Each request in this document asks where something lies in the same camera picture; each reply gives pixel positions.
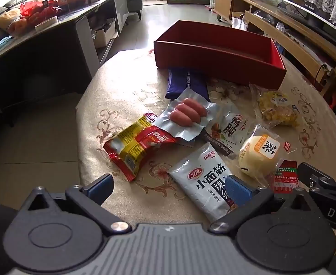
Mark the red cardboard box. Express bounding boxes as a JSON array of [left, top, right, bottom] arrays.
[[153, 20, 287, 90]]

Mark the white packet with dark print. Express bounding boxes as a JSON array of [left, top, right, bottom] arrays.
[[204, 102, 253, 158]]

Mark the clear bun packet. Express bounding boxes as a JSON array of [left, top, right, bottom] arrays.
[[238, 124, 297, 188]]

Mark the white paper bag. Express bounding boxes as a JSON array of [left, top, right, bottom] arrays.
[[231, 14, 247, 31]]

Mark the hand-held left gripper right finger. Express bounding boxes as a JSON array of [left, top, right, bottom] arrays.
[[209, 175, 322, 234]]

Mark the red yellow snack packet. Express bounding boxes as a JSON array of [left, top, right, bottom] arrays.
[[103, 112, 176, 183]]

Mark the yellow snack clear packet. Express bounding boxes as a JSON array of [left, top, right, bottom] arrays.
[[249, 84, 300, 128]]

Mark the wooden tv stand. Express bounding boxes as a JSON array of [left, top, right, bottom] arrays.
[[214, 0, 336, 98]]

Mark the grey white snack packet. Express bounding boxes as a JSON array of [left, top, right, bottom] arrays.
[[167, 143, 241, 223]]

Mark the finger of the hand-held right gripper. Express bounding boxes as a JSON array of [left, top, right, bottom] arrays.
[[297, 162, 336, 195]]

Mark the clear sausage packet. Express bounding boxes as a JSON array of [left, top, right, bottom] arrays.
[[152, 88, 222, 142]]

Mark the red plastic bag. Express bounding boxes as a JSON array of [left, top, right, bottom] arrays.
[[19, 0, 63, 20]]

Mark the dark long coffee table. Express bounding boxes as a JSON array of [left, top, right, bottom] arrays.
[[0, 0, 128, 127]]

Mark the black television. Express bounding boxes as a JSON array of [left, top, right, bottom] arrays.
[[268, 0, 336, 52]]

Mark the white storage box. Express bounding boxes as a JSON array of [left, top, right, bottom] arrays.
[[92, 24, 119, 49]]

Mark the blue wafer biscuit packet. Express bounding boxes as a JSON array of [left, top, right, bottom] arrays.
[[165, 68, 211, 102]]

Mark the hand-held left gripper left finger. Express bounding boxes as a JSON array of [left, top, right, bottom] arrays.
[[22, 173, 132, 234]]

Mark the white tray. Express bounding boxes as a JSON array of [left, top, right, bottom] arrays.
[[34, 16, 58, 31]]

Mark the small red packet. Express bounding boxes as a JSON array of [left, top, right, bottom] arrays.
[[272, 160, 300, 193]]

